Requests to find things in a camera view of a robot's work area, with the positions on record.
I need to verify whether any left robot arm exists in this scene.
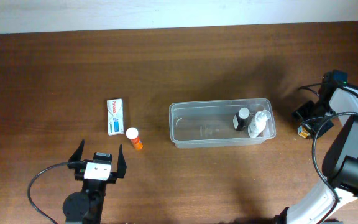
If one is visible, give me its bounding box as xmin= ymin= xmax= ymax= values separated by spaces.
xmin=62 ymin=141 xmax=127 ymax=223

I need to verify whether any small jar gold lid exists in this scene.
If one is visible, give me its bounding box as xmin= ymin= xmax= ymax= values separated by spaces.
xmin=297 ymin=126 xmax=310 ymax=139

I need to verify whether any dark bottle white cap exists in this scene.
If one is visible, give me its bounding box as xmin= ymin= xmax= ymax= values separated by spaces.
xmin=233 ymin=107 xmax=250 ymax=131

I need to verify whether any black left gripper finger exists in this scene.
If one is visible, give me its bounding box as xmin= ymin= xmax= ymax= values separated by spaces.
xmin=68 ymin=139 xmax=85 ymax=170
xmin=116 ymin=144 xmax=127 ymax=179

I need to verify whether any clear plastic container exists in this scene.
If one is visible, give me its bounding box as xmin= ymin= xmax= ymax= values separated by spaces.
xmin=169 ymin=98 xmax=276 ymax=148

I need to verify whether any white squeeze bottle clear cap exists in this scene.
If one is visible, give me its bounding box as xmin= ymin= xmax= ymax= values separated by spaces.
xmin=247 ymin=110 xmax=271 ymax=138

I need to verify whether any orange tube white cap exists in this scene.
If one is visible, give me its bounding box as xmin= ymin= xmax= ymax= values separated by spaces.
xmin=126 ymin=127 xmax=143 ymax=150

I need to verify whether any white Panadol box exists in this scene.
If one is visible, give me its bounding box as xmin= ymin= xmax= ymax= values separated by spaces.
xmin=106 ymin=98 xmax=124 ymax=136

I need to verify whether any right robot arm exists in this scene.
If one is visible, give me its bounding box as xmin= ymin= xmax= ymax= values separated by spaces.
xmin=272 ymin=70 xmax=358 ymax=224

